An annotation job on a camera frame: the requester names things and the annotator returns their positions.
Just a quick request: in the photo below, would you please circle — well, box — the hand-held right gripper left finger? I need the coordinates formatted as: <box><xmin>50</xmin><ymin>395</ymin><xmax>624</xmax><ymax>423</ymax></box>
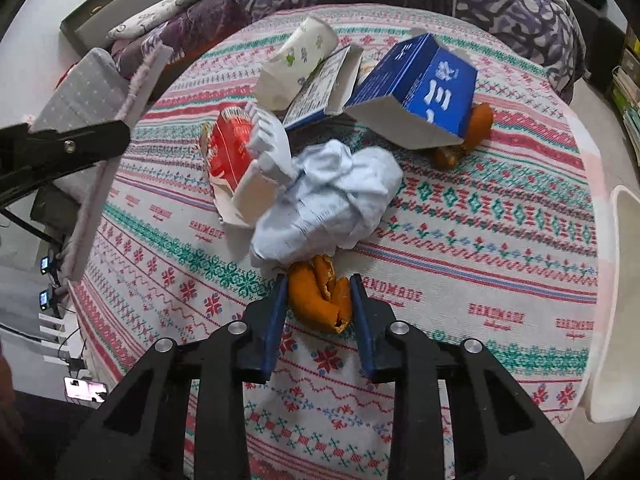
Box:
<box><xmin>55</xmin><ymin>275</ymin><xmax>291</xmax><ymax>480</ymax></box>

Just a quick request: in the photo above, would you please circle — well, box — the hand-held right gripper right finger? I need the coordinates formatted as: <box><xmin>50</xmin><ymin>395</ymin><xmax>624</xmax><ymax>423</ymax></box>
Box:
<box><xmin>350</xmin><ymin>274</ymin><xmax>586</xmax><ymax>480</ymax></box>

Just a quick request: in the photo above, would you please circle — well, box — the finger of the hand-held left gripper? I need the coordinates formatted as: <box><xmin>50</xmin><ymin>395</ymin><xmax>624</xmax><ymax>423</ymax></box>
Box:
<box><xmin>0</xmin><ymin>120</ymin><xmax>132</xmax><ymax>206</ymax></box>

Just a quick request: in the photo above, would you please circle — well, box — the curled orange peel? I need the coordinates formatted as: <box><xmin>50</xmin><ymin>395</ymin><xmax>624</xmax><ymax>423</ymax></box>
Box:
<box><xmin>289</xmin><ymin>255</ymin><xmax>353</xmax><ymax>335</ymax></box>

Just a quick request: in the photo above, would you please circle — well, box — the white tissue paper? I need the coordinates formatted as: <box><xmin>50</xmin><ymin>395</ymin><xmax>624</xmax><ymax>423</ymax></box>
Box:
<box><xmin>249</xmin><ymin>140</ymin><xmax>405</xmax><ymax>268</ymax></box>

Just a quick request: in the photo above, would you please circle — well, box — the torn red carton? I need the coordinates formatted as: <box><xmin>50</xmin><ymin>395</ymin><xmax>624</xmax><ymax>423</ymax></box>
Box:
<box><xmin>200</xmin><ymin>102</ymin><xmax>301</xmax><ymax>228</ymax></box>

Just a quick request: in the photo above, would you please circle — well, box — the small blue and white box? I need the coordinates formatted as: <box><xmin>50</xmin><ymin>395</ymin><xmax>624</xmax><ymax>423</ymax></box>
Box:
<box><xmin>282</xmin><ymin>44</ymin><xmax>363</xmax><ymax>133</ymax></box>

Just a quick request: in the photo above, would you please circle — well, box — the green floral paper cup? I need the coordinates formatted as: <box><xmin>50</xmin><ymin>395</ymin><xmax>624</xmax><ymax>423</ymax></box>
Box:
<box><xmin>254</xmin><ymin>16</ymin><xmax>340</xmax><ymax>111</ymax></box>

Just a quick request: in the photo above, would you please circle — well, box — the large blue carton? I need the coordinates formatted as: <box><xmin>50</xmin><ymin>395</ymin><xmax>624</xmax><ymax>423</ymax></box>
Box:
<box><xmin>344</xmin><ymin>32</ymin><xmax>479</xmax><ymax>151</ymax></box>

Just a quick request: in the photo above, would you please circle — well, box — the white plastic trash bin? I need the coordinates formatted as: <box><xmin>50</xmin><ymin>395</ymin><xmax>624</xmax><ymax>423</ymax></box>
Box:
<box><xmin>580</xmin><ymin>185</ymin><xmax>640</xmax><ymax>423</ymax></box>

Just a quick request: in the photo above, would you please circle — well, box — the grey cushion with pink trim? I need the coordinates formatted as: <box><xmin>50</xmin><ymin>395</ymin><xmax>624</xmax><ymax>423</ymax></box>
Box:
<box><xmin>27</xmin><ymin>42</ymin><xmax>173</xmax><ymax>281</ymax></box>

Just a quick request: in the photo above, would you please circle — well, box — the patterned knit tablecloth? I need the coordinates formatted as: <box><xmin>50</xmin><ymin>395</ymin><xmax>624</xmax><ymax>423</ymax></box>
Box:
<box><xmin>67</xmin><ymin>5</ymin><xmax>601</xmax><ymax>480</ymax></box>

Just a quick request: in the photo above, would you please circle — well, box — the grey padded headboard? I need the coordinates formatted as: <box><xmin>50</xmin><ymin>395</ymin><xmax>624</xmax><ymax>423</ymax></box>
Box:
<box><xmin>60</xmin><ymin>0</ymin><xmax>201</xmax><ymax>58</ymax></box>

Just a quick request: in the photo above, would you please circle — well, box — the smartphone with lit screen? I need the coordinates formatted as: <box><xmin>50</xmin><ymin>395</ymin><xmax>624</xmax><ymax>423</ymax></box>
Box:
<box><xmin>64</xmin><ymin>377</ymin><xmax>108</xmax><ymax>405</ymax></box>

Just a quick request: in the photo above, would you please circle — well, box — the flat orange peel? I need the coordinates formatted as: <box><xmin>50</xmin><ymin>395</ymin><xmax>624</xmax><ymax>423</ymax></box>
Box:
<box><xmin>431</xmin><ymin>102</ymin><xmax>495</xmax><ymax>170</ymax></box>

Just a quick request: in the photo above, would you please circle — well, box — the pink checked undercloth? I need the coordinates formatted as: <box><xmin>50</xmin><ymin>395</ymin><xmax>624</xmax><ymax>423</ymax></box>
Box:
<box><xmin>550</xmin><ymin>75</ymin><xmax>618</xmax><ymax>411</ymax></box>

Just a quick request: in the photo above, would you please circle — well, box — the purple patterned quilt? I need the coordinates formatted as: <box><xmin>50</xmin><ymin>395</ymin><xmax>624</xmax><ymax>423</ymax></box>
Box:
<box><xmin>110</xmin><ymin>0</ymin><xmax>588</xmax><ymax>103</ymax></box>

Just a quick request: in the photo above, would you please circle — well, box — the stack of books on floor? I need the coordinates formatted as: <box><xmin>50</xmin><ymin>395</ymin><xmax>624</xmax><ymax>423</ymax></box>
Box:
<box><xmin>607</xmin><ymin>20</ymin><xmax>640</xmax><ymax>166</ymax></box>

